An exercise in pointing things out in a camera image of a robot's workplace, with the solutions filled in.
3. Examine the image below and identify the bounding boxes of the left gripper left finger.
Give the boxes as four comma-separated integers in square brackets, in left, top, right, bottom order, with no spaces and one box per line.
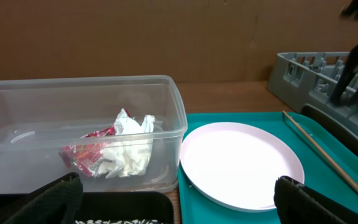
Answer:
[0,172,83,224]

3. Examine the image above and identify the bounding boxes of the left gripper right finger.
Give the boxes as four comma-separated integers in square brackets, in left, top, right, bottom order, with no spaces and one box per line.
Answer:
[273,175,358,224]

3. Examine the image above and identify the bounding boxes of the red snack wrapper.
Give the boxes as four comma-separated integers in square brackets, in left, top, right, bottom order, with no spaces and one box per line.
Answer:
[58,108,132,178]

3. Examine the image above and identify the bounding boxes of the white round plate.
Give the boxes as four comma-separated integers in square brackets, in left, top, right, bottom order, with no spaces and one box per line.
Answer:
[180,122,305,213]

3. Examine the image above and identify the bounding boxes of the white tissue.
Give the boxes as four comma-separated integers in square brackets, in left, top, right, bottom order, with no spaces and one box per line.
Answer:
[96,109,155,179]

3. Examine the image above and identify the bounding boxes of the grey plastic dishwasher rack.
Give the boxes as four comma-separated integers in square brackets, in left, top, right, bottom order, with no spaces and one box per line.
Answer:
[267,52,358,136]

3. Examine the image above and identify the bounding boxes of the clear plastic waste bin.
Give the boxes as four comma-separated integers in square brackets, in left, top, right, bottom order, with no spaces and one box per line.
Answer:
[0,75,188,194]

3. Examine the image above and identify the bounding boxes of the teal serving tray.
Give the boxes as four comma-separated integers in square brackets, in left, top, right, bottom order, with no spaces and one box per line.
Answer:
[178,112,358,224]

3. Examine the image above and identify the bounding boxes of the left wooden chopstick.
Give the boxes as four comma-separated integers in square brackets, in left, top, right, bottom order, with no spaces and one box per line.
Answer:
[282,110,358,194]

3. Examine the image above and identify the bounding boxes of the black plastic tray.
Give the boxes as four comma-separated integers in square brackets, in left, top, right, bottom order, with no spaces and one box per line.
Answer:
[0,190,175,224]

